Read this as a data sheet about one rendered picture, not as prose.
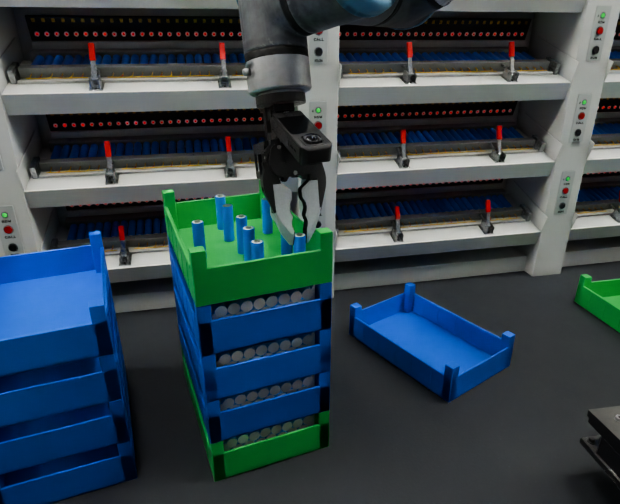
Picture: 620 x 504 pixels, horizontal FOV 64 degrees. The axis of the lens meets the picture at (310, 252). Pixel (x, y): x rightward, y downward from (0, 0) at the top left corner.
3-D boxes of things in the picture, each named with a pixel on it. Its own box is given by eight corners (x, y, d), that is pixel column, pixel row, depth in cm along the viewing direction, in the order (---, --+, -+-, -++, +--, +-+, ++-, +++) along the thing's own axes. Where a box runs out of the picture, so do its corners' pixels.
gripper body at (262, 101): (301, 178, 78) (293, 100, 76) (322, 177, 71) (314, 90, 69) (255, 183, 76) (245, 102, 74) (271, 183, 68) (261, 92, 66)
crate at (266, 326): (332, 328, 76) (333, 281, 73) (200, 357, 69) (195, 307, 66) (271, 254, 102) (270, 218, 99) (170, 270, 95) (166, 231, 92)
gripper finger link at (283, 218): (283, 241, 77) (281, 181, 76) (296, 246, 71) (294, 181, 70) (263, 243, 76) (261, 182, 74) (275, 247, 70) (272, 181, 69)
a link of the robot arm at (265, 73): (318, 53, 67) (249, 54, 64) (322, 90, 68) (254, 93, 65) (296, 67, 75) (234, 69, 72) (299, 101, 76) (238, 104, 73)
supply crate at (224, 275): (333, 281, 73) (334, 231, 70) (195, 307, 66) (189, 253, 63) (270, 218, 99) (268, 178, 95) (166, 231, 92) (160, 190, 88)
